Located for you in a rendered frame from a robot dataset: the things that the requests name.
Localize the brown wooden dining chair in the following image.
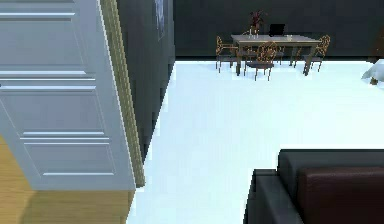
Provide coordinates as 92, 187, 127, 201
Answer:
293, 34, 332, 73
215, 35, 240, 74
240, 29, 260, 66
243, 41, 279, 82

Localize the grey dining table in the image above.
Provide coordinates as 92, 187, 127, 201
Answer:
230, 33, 323, 77

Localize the red house plant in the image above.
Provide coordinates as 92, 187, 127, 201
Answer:
249, 10, 265, 37

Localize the black laptop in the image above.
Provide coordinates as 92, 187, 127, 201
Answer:
268, 23, 286, 37

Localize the dark grey sofa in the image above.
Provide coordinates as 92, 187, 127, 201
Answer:
243, 148, 384, 224

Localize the white panelled room door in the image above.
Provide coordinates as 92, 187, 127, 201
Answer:
0, 0, 146, 192

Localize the dark brown sofa cushion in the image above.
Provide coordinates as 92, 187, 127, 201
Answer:
297, 166, 384, 224

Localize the white cloth covered furniture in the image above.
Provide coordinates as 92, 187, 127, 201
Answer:
360, 59, 384, 88

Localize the framed wall picture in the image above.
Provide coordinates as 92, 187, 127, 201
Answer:
155, 0, 166, 42

